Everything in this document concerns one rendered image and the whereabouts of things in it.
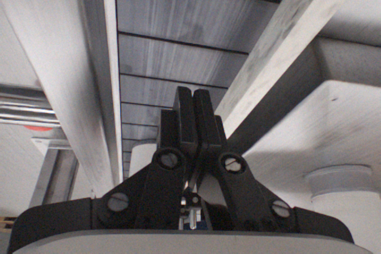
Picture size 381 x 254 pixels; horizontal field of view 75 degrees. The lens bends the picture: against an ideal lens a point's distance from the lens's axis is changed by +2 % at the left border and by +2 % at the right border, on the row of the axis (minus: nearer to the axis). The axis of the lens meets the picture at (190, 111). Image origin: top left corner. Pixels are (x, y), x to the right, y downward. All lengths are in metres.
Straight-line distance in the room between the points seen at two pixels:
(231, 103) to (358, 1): 0.13
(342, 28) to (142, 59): 0.17
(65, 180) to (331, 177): 0.40
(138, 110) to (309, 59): 0.15
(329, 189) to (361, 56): 0.21
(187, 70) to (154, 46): 0.03
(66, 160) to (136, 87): 0.28
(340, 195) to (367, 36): 0.22
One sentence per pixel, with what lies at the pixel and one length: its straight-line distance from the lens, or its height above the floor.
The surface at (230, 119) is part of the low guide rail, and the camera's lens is 0.16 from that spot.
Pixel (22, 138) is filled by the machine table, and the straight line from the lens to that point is 0.47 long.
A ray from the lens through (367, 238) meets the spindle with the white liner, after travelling 0.40.
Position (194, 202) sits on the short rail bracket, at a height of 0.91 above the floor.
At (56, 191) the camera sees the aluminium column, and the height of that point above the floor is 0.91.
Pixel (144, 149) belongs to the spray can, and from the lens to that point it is 0.27.
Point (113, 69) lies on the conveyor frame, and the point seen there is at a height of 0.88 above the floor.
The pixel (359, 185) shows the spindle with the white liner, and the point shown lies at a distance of 0.42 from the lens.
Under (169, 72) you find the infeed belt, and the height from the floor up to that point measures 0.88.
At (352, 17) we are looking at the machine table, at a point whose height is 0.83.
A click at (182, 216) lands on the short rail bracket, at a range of 0.57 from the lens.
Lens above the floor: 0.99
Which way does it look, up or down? 31 degrees down
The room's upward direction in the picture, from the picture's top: 180 degrees clockwise
